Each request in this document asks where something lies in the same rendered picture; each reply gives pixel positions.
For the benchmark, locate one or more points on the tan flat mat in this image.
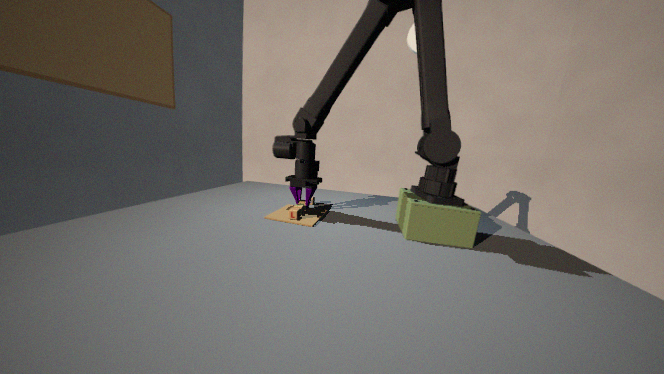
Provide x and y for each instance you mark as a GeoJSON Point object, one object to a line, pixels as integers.
{"type": "Point", "coordinates": [309, 218]}

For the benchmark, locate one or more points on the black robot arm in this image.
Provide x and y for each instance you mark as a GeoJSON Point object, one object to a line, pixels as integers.
{"type": "Point", "coordinates": [439, 144]}

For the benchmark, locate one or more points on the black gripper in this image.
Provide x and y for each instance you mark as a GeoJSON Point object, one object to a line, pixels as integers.
{"type": "Point", "coordinates": [303, 178]}

